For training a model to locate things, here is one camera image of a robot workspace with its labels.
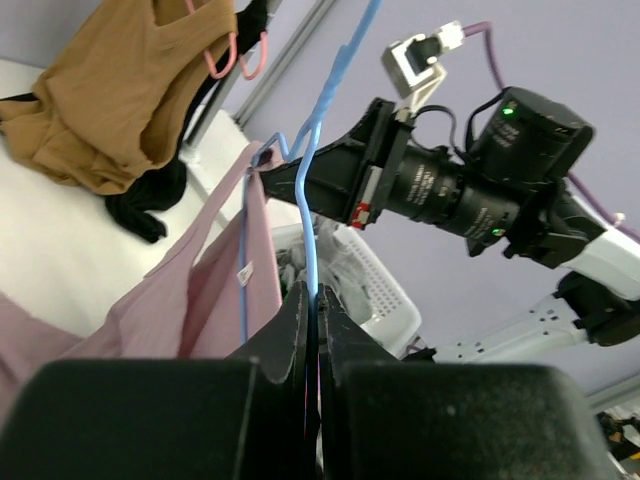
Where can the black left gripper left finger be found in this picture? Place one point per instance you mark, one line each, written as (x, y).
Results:
(247, 416)

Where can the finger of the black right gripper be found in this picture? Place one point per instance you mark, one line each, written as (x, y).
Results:
(352, 148)
(331, 197)

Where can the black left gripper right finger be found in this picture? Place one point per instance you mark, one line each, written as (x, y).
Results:
(383, 418)

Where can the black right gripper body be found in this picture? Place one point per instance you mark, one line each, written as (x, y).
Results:
(439, 187)

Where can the grey tank top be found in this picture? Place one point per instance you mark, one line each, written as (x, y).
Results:
(300, 260)

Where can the mauve tank top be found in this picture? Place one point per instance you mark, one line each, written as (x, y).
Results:
(216, 286)

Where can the brown tank top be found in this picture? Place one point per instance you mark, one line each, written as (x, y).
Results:
(125, 90)

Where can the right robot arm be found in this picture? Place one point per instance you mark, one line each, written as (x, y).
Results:
(509, 182)

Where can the pink hanger of brown top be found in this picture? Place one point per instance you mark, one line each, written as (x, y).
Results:
(211, 40)

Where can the pink hanger of black top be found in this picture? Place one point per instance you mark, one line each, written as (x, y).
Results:
(253, 63)

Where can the black tank top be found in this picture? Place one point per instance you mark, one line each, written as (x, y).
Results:
(150, 200)

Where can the white plastic basket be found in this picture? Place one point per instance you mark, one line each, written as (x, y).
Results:
(395, 319)

